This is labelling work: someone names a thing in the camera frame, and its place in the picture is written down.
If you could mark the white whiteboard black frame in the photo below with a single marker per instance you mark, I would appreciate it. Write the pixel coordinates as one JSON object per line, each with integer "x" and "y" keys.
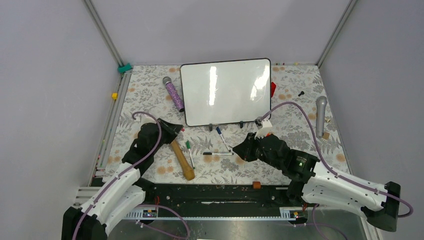
{"x": 225, "y": 92}

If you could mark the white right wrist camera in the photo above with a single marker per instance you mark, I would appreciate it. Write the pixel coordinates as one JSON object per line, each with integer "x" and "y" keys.
{"x": 265, "y": 128}

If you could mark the silver grey microphone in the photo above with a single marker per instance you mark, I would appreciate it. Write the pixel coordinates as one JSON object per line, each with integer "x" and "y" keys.
{"x": 321, "y": 103}

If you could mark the floral patterned mat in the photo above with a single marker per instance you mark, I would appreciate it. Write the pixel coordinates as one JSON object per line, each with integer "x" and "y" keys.
{"x": 146, "y": 92}

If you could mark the small brown wooden cube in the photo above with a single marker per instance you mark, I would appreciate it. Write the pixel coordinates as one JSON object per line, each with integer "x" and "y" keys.
{"x": 326, "y": 135}

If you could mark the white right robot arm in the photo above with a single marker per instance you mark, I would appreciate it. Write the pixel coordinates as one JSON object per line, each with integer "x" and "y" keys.
{"x": 312, "y": 182}

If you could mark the small yellow cube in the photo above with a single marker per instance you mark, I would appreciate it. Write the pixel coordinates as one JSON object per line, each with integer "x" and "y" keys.
{"x": 114, "y": 96}

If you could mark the teal block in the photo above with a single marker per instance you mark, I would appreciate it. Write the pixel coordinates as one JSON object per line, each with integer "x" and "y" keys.
{"x": 124, "y": 68}

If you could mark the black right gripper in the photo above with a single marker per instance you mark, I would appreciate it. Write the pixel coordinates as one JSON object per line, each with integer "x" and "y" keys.
{"x": 245, "y": 149}

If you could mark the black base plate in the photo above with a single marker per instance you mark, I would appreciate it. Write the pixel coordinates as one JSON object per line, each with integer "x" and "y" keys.
{"x": 219, "y": 201}

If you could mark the red object behind whiteboard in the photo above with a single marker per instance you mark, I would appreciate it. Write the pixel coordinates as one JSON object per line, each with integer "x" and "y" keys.
{"x": 272, "y": 89}

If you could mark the orange brown cylinder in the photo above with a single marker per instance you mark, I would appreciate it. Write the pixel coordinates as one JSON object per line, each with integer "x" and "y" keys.
{"x": 256, "y": 185}

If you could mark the purple glitter microphone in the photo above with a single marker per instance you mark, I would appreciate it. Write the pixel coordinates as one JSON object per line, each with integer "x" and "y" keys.
{"x": 171, "y": 89}

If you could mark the black cap marker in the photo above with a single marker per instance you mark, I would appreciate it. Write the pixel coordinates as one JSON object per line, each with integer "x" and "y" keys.
{"x": 217, "y": 153}

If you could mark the blue cap marker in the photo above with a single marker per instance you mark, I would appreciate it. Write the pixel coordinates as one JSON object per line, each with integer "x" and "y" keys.
{"x": 223, "y": 139}

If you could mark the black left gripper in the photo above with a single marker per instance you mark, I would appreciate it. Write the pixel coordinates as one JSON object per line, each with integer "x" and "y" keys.
{"x": 172, "y": 130}

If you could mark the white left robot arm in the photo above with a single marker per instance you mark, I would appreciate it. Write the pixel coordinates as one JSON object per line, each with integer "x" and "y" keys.
{"x": 125, "y": 190}

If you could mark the green cap marker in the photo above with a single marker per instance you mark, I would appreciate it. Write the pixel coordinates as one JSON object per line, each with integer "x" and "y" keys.
{"x": 188, "y": 146}

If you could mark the wooden microphone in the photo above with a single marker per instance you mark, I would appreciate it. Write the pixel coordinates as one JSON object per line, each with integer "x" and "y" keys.
{"x": 187, "y": 170}

